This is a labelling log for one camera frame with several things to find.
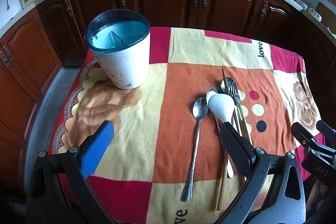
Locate pale wooden chopstick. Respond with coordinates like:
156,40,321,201
235,106,252,144

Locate steel fork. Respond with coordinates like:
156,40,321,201
228,81,249,135

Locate brown wooden chopstick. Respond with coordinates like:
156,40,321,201
217,68,229,211

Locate long steel spoon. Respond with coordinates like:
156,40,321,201
181,97,209,202

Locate dark wooden kitchen cabinets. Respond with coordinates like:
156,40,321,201
1,0,335,188

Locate patchwork colourful table blanket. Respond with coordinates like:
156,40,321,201
50,27,324,223

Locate white utensil holder teal rim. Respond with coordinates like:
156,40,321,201
85,9,150,90

